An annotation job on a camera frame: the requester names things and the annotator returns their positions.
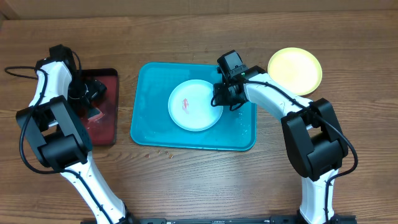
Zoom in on green and orange sponge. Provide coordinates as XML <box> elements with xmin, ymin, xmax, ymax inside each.
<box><xmin>83</xmin><ymin>107</ymin><xmax>104</xmax><ymax>123</ymax></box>

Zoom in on light blue plastic plate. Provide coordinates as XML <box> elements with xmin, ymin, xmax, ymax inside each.
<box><xmin>168</xmin><ymin>80</ymin><xmax>223</xmax><ymax>131</ymax></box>

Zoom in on yellow-green plastic plate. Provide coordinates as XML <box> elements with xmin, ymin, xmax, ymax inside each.
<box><xmin>267</xmin><ymin>47</ymin><xmax>323</xmax><ymax>96</ymax></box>

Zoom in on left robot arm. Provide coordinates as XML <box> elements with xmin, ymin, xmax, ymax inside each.
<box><xmin>16</xmin><ymin>45</ymin><xmax>134</xmax><ymax>223</ymax></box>

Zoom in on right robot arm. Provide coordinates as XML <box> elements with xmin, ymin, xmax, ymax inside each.
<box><xmin>211</xmin><ymin>50</ymin><xmax>348</xmax><ymax>223</ymax></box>

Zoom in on black and red tray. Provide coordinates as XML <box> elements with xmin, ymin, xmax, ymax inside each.
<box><xmin>67</xmin><ymin>68</ymin><xmax>119</xmax><ymax>146</ymax></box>

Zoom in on teal plastic serving tray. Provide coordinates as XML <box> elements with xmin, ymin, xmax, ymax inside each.
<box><xmin>130</xmin><ymin>62</ymin><xmax>257</xmax><ymax>151</ymax></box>

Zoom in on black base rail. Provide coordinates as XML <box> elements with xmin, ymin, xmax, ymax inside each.
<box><xmin>134</xmin><ymin>215</ymin><xmax>358</xmax><ymax>224</ymax></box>

